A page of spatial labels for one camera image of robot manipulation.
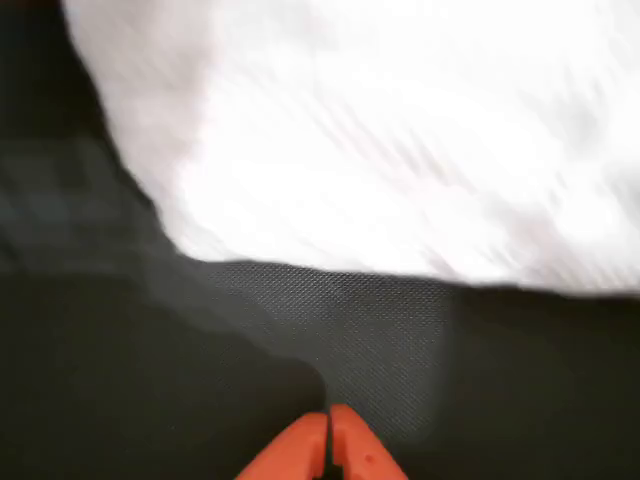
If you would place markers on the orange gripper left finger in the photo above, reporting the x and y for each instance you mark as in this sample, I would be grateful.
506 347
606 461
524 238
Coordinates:
300 450

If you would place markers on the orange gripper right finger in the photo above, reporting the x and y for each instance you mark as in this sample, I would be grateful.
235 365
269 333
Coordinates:
360 450

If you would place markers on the white striped towel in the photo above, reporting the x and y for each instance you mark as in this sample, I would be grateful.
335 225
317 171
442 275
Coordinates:
375 150

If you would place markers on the black desk mat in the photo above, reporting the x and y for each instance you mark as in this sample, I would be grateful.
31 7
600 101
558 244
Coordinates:
350 330

